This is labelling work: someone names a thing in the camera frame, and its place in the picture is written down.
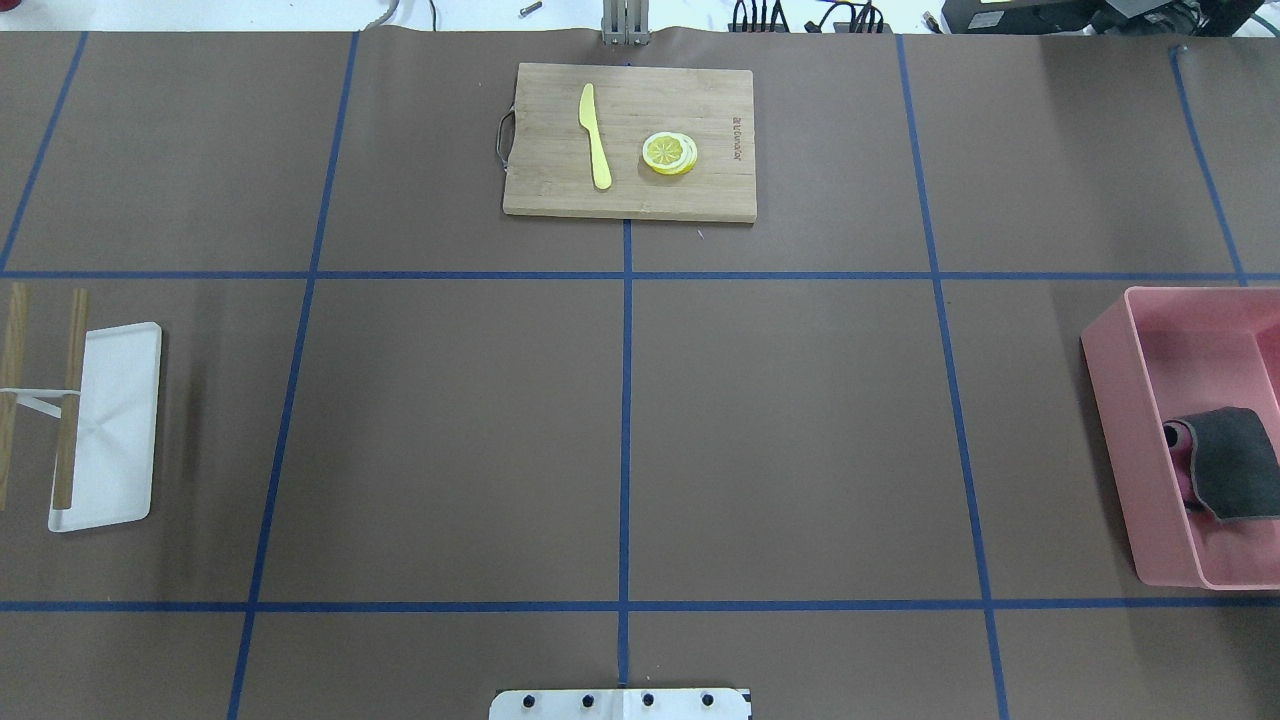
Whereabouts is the dark grey cloth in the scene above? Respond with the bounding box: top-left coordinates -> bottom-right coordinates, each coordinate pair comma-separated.
1162,406 -> 1279,523

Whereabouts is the pink plastic bin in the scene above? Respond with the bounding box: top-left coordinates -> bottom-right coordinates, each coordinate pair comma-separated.
1082,286 -> 1279,591

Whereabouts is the white towel rack stand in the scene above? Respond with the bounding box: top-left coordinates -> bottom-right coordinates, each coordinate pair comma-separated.
1,282 -> 163,533

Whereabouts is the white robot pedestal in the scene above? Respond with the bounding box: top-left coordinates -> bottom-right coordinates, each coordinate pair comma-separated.
488,687 -> 753,719

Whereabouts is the yellow lemon slice toy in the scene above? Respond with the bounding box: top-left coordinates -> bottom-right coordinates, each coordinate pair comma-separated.
640,131 -> 699,176

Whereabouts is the aluminium frame post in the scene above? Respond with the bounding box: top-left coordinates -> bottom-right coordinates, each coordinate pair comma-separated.
600,0 -> 652,46

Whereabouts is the wooden cutting board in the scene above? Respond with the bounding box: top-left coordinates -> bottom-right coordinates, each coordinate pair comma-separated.
503,61 -> 758,224

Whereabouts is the yellow plastic knife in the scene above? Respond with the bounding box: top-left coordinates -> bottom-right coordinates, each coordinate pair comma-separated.
577,83 -> 613,191

